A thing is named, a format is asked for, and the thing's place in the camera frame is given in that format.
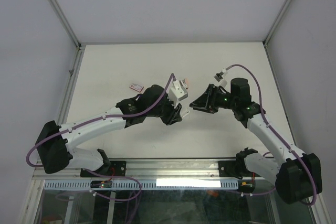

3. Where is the aluminium mounting rail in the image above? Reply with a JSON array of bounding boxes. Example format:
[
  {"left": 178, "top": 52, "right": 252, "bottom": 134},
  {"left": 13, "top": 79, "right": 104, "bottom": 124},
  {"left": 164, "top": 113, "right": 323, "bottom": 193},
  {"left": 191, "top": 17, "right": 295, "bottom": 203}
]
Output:
[{"left": 33, "top": 157, "right": 263, "bottom": 180}]

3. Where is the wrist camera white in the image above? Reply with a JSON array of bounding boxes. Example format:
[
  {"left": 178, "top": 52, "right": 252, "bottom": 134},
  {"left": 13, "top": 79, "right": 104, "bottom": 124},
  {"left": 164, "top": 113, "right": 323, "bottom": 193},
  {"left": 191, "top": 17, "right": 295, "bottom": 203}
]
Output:
[
  {"left": 168, "top": 80, "right": 188, "bottom": 107},
  {"left": 214, "top": 69, "right": 228, "bottom": 88}
]

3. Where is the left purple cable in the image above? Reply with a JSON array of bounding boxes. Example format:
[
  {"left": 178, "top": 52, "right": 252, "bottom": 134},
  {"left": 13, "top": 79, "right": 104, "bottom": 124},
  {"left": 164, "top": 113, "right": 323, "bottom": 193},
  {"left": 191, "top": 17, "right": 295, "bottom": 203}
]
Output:
[{"left": 26, "top": 73, "right": 177, "bottom": 201}]

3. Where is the white slotted cable duct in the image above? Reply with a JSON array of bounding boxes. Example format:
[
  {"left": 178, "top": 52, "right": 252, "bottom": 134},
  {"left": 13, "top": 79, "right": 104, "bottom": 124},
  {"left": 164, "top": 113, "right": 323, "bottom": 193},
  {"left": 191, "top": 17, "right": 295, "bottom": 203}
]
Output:
[{"left": 44, "top": 178, "right": 238, "bottom": 191}]

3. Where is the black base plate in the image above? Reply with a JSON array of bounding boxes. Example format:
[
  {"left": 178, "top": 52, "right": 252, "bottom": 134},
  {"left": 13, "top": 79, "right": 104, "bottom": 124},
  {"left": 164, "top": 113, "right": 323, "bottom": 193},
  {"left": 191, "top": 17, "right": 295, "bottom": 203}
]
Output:
[
  {"left": 93, "top": 160, "right": 127, "bottom": 177},
  {"left": 218, "top": 160, "right": 243, "bottom": 179}
]

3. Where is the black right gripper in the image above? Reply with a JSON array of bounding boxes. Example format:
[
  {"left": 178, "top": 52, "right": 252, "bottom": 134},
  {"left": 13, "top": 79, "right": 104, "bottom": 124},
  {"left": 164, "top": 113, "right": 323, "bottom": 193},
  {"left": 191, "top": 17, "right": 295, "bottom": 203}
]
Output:
[{"left": 189, "top": 84, "right": 237, "bottom": 114}]

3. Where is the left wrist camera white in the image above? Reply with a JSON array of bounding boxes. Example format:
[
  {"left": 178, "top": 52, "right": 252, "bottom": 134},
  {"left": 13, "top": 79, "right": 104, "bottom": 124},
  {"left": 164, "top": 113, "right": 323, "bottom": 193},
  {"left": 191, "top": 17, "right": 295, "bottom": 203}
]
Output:
[{"left": 168, "top": 80, "right": 188, "bottom": 107}]

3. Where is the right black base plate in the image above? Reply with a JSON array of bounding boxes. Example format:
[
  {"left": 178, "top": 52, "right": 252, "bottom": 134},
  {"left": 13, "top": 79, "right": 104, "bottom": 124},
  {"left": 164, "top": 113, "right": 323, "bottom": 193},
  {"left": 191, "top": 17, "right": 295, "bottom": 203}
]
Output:
[{"left": 218, "top": 160, "right": 243, "bottom": 179}]

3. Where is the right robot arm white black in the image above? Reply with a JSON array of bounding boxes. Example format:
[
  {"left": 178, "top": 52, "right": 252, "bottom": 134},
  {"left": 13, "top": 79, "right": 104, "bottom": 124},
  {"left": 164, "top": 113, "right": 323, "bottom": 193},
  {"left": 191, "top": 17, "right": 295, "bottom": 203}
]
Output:
[{"left": 190, "top": 78, "right": 322, "bottom": 204}]

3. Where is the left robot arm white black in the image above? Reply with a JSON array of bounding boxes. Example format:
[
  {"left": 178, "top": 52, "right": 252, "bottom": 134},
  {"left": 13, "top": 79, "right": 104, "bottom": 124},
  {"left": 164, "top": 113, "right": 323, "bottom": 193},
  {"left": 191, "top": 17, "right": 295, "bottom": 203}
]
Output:
[{"left": 36, "top": 84, "right": 188, "bottom": 176}]

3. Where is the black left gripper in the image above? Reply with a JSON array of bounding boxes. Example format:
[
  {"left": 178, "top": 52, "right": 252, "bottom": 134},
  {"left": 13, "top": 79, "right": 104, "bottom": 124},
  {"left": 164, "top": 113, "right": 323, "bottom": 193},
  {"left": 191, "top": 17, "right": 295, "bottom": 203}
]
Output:
[{"left": 146, "top": 94, "right": 182, "bottom": 126}]

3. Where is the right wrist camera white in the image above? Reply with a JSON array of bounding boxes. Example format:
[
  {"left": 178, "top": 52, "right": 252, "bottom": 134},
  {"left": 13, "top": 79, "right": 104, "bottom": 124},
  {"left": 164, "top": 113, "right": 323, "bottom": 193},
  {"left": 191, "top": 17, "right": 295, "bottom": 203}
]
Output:
[{"left": 214, "top": 69, "right": 228, "bottom": 88}]

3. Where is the red white staple box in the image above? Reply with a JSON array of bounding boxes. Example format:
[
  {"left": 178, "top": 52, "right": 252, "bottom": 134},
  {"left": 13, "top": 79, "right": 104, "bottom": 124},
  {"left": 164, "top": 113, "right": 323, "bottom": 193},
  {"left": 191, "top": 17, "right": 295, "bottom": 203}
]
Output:
[{"left": 129, "top": 83, "right": 144, "bottom": 93}]

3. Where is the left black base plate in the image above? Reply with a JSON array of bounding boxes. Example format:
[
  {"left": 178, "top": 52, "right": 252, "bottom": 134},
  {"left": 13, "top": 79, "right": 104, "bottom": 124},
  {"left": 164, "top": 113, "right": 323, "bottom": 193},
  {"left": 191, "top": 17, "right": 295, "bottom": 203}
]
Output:
[{"left": 93, "top": 160, "right": 127, "bottom": 177}]

